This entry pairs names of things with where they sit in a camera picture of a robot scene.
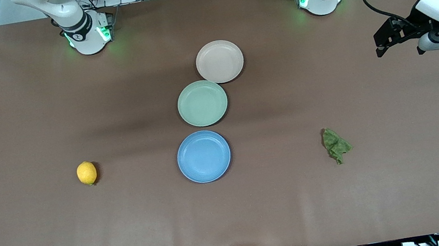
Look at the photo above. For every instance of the green lettuce leaf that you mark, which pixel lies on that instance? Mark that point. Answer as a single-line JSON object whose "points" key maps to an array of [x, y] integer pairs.
{"points": [[336, 145]]}

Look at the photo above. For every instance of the yellow lemon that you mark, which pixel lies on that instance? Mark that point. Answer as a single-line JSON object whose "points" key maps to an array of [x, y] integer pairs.
{"points": [[86, 173]]}

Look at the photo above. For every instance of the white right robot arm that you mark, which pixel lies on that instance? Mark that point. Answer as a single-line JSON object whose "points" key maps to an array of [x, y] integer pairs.
{"points": [[84, 34]]}

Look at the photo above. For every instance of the beige round plate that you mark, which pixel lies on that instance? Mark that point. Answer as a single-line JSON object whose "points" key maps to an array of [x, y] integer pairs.
{"points": [[219, 61]]}

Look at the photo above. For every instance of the light green round plate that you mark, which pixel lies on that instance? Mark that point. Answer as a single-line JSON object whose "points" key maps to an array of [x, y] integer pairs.
{"points": [[202, 103]]}

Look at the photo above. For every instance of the blue round plate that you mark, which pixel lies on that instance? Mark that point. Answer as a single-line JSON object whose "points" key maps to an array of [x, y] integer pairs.
{"points": [[203, 156]]}

